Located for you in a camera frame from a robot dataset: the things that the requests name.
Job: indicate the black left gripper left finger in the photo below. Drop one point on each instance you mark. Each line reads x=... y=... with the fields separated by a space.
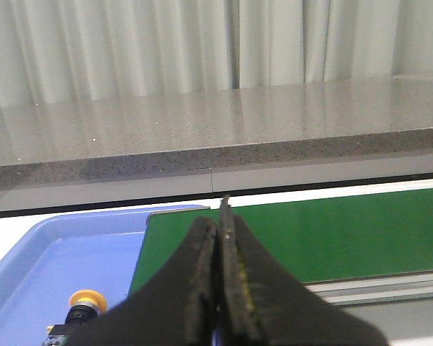
x=176 y=306

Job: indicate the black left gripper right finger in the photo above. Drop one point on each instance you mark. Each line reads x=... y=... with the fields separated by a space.
x=262 y=304

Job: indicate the yellow mushroom push button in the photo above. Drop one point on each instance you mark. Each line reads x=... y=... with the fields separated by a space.
x=84 y=306

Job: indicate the green conveyor belt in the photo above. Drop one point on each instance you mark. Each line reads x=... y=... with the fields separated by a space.
x=349 y=237

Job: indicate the blue plastic tray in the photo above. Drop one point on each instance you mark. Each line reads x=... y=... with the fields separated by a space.
x=60 y=256

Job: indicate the grey speckled stone counter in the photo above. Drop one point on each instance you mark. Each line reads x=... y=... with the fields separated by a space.
x=105 y=151

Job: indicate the white pleated curtain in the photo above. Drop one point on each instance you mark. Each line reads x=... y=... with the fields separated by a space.
x=58 y=51

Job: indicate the aluminium conveyor frame rail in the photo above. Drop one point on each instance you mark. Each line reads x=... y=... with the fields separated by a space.
x=417 y=285

